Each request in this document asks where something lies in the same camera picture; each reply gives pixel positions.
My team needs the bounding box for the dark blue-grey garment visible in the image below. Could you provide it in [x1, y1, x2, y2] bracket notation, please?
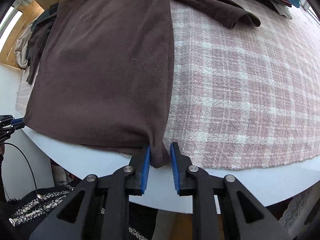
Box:
[26, 2, 59, 85]

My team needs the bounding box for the pink plaid table cloth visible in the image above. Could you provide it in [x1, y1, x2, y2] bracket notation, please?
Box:
[163, 0, 319, 169]

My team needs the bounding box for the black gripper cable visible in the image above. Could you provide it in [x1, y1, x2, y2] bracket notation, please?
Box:
[3, 142, 48, 215]

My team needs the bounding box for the white lace cloth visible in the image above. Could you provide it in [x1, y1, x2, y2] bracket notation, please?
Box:
[279, 187, 319, 239]

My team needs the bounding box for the brown fleece garment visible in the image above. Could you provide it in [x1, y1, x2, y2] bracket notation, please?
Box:
[23, 0, 261, 168]

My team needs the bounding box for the pine slat panel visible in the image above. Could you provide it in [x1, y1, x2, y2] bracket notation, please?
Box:
[1, 1, 44, 69]

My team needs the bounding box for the person's black tweed torso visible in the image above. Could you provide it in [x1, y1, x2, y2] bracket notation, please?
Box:
[1, 181, 158, 239]

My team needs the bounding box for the beige knit garment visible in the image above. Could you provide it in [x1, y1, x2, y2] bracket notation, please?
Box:
[14, 22, 33, 69]

